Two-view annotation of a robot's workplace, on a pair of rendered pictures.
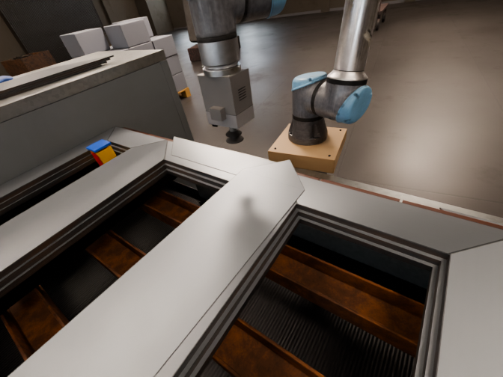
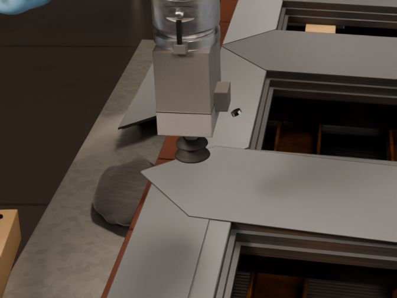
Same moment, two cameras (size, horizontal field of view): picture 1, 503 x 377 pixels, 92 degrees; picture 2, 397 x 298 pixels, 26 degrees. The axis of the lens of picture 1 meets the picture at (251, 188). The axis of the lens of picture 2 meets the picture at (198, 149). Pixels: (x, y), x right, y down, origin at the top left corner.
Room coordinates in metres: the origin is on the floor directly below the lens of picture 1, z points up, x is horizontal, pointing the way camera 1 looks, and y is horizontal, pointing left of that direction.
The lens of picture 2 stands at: (0.99, 0.78, 1.48)
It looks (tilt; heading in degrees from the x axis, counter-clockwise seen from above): 30 degrees down; 238
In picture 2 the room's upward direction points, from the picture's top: straight up
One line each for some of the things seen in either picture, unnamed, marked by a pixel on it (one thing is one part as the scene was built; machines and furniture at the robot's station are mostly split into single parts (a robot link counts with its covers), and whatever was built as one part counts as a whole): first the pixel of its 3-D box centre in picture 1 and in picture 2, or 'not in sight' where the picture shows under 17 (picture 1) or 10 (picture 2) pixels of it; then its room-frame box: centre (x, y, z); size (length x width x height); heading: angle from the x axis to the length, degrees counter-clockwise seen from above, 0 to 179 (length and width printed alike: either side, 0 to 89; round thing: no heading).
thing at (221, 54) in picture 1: (218, 52); (185, 10); (0.53, 0.01, 1.13); 0.08 x 0.08 x 0.05
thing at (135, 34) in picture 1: (134, 69); not in sight; (3.85, 1.28, 0.54); 1.09 x 0.73 x 1.08; 141
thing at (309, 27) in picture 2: not in sight; (319, 36); (-0.07, -0.46, 0.79); 0.06 x 0.05 x 0.04; 139
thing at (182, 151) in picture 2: (233, 134); (191, 144); (0.52, 0.02, 0.96); 0.04 x 0.04 x 0.02
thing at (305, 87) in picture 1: (310, 93); not in sight; (0.84, -0.27, 0.90); 0.13 x 0.12 x 0.14; 31
